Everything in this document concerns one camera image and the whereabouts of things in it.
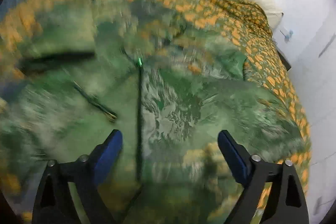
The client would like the green landscape print jacket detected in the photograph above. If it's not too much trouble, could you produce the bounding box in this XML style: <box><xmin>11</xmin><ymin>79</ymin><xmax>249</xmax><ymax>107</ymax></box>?
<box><xmin>1</xmin><ymin>0</ymin><xmax>306</xmax><ymax>223</ymax></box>

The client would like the dark bedside table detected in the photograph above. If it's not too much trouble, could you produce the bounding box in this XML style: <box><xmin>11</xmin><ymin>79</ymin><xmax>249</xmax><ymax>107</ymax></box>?
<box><xmin>275</xmin><ymin>44</ymin><xmax>291</xmax><ymax>71</ymax></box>

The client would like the orange floral green quilt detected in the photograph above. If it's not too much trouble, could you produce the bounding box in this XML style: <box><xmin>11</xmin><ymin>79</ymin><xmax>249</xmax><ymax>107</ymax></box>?
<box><xmin>0</xmin><ymin>0</ymin><xmax>312</xmax><ymax>224</ymax></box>

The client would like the wall socket with blue plug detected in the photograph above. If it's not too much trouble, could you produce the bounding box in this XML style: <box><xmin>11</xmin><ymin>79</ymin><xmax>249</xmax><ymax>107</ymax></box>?
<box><xmin>280</xmin><ymin>29</ymin><xmax>293</xmax><ymax>42</ymax></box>

